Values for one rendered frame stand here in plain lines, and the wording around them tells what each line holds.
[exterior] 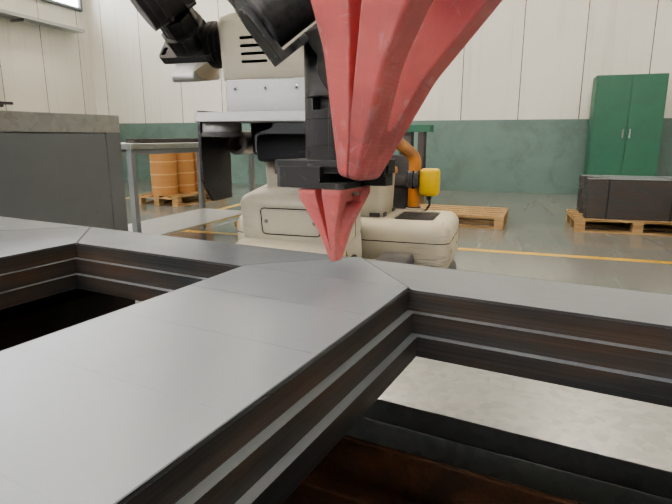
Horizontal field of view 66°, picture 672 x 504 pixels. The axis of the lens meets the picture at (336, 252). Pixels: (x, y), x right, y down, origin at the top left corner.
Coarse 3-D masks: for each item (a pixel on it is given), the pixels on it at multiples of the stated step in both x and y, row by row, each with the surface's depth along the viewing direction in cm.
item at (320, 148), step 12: (312, 108) 47; (312, 120) 48; (324, 120) 47; (312, 132) 48; (324, 132) 47; (312, 144) 48; (324, 144) 47; (312, 156) 48; (324, 156) 48; (276, 168) 50; (324, 168) 48; (336, 168) 47
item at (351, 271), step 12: (252, 264) 55; (264, 264) 55; (276, 264) 55; (288, 264) 55; (300, 264) 54; (312, 264) 54; (324, 264) 54; (336, 264) 54; (348, 264) 54; (360, 264) 54; (336, 276) 50; (348, 276) 50; (360, 276) 50; (372, 276) 50; (384, 276) 50; (408, 288) 46
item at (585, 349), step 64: (64, 256) 65; (128, 256) 62; (384, 320) 41; (448, 320) 44; (512, 320) 42; (576, 320) 40; (320, 384) 32; (384, 384) 39; (576, 384) 39; (640, 384) 37; (256, 448) 26; (320, 448) 30
